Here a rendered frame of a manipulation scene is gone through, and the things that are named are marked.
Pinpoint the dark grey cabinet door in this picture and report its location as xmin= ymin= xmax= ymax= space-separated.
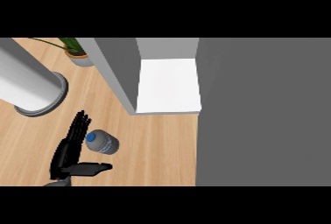
xmin=195 ymin=37 xmax=331 ymax=187

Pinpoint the grey open cabinet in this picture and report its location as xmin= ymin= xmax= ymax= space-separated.
xmin=75 ymin=37 xmax=202 ymax=116

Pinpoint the clear blue-capped water bottle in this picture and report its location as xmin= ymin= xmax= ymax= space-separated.
xmin=84 ymin=129 xmax=120 ymax=156

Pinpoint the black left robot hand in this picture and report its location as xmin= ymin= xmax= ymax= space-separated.
xmin=49 ymin=109 xmax=115 ymax=181

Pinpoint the green potted plant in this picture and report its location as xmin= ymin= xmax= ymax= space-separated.
xmin=27 ymin=37 xmax=96 ymax=68

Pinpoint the white cylindrical paper towel roll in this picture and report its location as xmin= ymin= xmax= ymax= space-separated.
xmin=0 ymin=37 xmax=69 ymax=118

